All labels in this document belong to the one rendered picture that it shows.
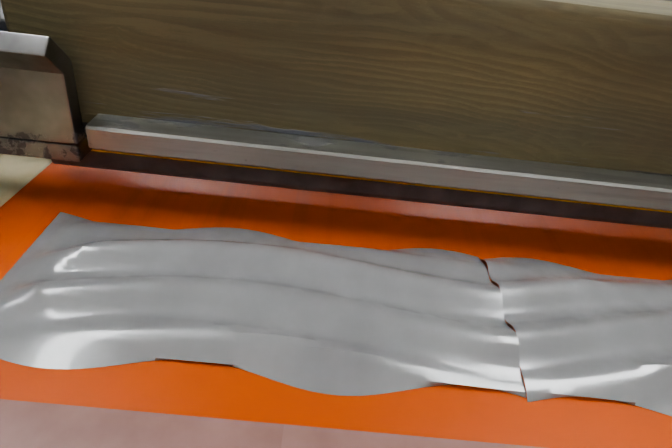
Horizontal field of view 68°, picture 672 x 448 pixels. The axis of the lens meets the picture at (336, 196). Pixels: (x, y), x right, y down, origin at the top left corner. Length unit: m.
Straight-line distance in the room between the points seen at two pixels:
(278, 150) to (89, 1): 0.09
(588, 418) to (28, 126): 0.23
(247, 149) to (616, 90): 0.15
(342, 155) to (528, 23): 0.08
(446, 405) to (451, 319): 0.03
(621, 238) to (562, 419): 0.12
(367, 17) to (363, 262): 0.09
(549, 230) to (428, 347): 0.11
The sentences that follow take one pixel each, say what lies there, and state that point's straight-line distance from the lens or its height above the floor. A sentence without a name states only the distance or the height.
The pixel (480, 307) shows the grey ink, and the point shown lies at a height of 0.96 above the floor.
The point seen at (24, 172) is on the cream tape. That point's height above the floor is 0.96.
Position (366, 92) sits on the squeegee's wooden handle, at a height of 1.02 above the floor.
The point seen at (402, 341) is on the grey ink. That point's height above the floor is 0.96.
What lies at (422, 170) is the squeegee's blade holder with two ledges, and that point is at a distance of 0.20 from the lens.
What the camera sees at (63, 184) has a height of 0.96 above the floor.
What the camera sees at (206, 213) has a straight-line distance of 0.23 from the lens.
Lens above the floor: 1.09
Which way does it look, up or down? 32 degrees down
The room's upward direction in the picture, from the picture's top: 7 degrees clockwise
